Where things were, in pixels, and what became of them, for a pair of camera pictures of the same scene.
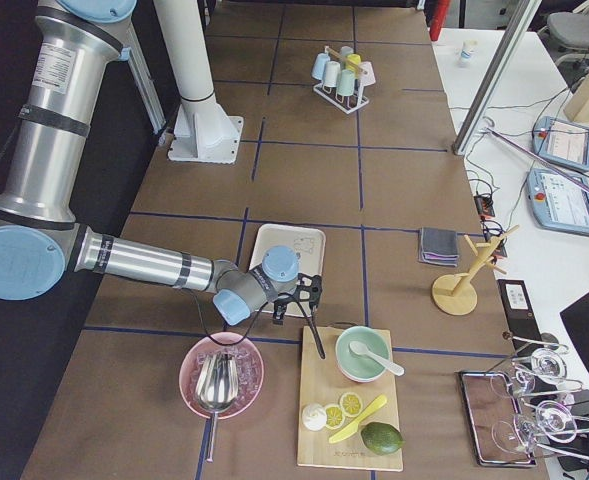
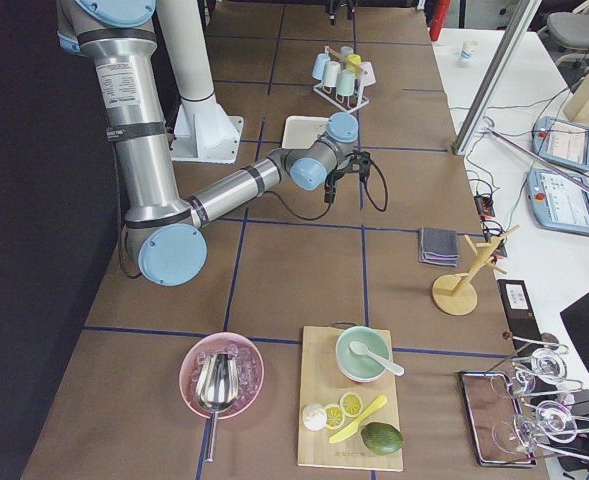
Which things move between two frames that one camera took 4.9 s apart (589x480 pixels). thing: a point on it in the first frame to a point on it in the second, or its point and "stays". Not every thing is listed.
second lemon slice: (334, 416) stays
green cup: (346, 82) stays
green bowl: (361, 368) stays
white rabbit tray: (307, 243) to (301, 131)
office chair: (580, 36) stays
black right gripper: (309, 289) to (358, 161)
